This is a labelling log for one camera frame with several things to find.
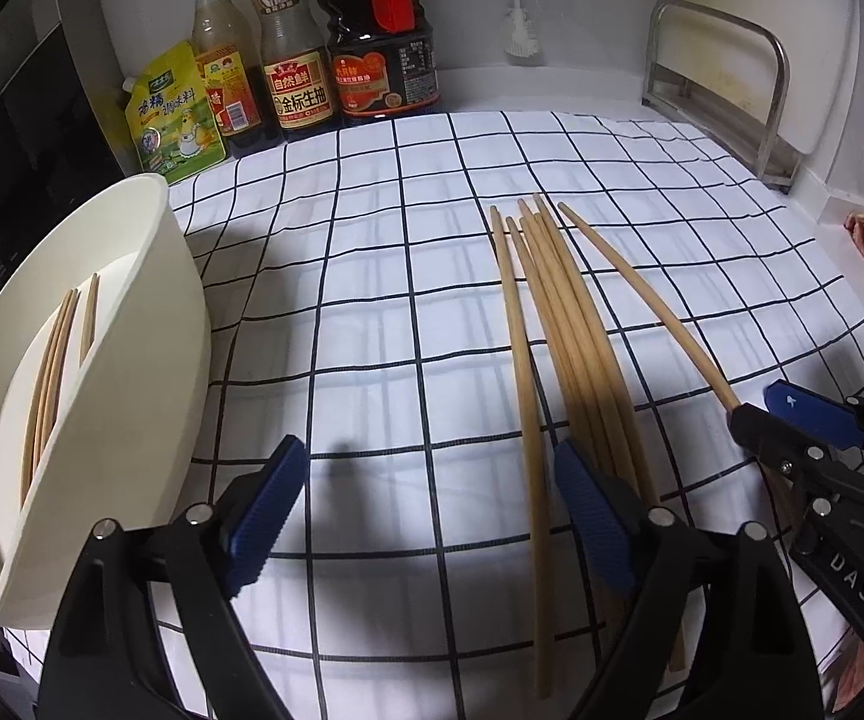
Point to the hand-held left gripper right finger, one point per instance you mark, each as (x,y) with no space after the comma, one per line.
(589,510)

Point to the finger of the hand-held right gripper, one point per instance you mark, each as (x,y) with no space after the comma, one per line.
(807,409)
(766,431)

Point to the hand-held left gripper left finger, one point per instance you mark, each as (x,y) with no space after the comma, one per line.
(267,517)

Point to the long wooden chopstick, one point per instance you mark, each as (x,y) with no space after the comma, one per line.
(672,326)

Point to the pile of wooden chopsticks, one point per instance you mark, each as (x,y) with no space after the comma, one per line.
(49,382)
(574,367)

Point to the large cream round bowl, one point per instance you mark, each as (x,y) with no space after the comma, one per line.
(147,390)

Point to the person's right hand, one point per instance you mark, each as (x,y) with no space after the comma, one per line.
(856,679)

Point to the white black-checked cloth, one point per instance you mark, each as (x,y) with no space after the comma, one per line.
(402,277)

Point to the metal cutting board rack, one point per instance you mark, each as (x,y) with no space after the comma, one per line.
(781,75)

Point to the white cutting board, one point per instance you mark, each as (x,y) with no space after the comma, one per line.
(837,52)

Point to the yellow seasoning pouch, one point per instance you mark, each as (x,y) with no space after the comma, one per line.
(177,127)

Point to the yellow-capped soy sauce bottle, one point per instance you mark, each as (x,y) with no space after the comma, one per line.
(297,90)

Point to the yellow-capped vinegar bottle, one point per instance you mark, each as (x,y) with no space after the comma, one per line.
(233,90)

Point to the large red-capped dark sauce bottle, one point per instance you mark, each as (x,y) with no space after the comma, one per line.
(379,75)

